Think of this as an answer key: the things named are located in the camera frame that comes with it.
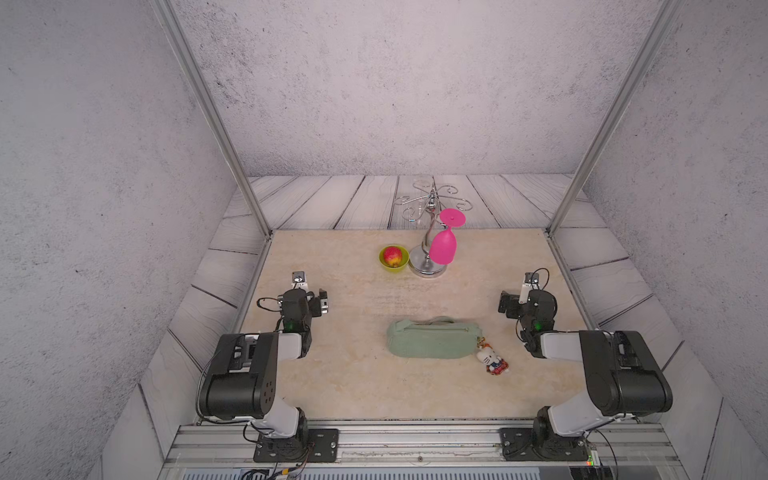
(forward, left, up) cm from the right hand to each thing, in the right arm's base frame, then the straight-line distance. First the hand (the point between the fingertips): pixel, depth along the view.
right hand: (522, 291), depth 94 cm
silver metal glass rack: (+17, +29, +20) cm, 39 cm away
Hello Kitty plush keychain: (-20, +14, -2) cm, 24 cm away
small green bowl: (+16, +36, -3) cm, 40 cm away
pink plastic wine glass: (+7, +25, +14) cm, 30 cm away
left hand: (-1, +67, +2) cm, 67 cm away
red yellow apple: (+15, +41, 0) cm, 43 cm away
